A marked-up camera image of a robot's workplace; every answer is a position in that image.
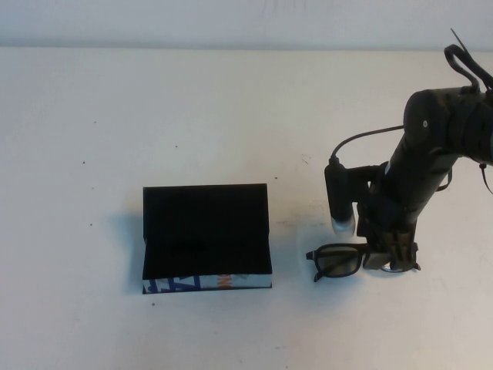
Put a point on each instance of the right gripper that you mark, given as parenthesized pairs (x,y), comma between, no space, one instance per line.
(385,219)

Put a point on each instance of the black frame glasses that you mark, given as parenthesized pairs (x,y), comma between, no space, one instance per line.
(363,252)

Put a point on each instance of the black glasses case printed front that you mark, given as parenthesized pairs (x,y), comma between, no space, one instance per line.
(204,223)

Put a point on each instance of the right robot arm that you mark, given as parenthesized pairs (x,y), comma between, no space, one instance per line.
(423,154)

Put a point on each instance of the black zip tie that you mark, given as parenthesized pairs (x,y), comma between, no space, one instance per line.
(458,38)
(486,179)

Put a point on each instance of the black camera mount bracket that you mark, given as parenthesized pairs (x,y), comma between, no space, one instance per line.
(366,175)

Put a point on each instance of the black silver-capped wrist camera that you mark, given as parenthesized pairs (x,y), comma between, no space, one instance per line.
(338,192)

